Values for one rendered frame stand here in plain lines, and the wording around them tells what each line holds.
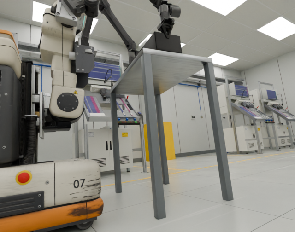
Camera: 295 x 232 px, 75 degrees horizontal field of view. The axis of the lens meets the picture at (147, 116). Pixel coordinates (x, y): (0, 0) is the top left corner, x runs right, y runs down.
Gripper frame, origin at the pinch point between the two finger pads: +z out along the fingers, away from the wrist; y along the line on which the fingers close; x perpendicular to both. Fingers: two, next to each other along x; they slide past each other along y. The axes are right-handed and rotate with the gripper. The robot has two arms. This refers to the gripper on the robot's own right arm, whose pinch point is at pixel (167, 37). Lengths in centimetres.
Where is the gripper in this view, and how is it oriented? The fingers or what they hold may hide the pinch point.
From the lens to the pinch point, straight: 122.2
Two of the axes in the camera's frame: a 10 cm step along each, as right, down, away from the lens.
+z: 1.0, 9.8, -1.7
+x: -9.0, 0.2, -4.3
